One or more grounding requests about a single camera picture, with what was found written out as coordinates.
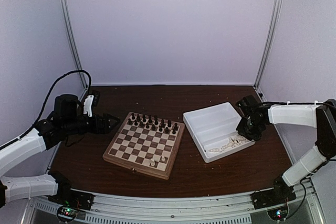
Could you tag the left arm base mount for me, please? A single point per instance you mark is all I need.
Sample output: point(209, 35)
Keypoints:
point(69, 197)

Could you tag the pile of white chess pieces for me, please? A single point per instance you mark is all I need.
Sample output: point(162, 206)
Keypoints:
point(234, 142)

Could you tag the wooden chess board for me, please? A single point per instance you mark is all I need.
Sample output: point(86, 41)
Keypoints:
point(132, 147)

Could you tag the front aluminium rail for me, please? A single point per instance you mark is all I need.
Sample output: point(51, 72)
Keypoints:
point(234, 208)

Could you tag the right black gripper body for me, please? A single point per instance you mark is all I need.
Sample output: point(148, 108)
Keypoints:
point(249, 130)

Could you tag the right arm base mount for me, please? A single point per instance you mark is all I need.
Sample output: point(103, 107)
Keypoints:
point(273, 199)

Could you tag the white plastic tray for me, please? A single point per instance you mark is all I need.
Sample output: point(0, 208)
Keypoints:
point(212, 127)

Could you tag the dark king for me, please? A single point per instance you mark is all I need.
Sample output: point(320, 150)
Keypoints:
point(156, 120)

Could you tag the dark rook right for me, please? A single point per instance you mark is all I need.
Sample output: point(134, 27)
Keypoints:
point(176, 127)

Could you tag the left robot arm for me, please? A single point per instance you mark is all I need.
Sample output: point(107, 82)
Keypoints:
point(69, 117)

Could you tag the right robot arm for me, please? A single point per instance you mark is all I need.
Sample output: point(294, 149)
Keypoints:
point(318, 118)

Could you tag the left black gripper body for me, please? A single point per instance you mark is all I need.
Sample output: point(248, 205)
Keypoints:
point(93, 128)

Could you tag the right aluminium frame post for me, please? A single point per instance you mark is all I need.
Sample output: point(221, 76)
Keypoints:
point(276, 10)

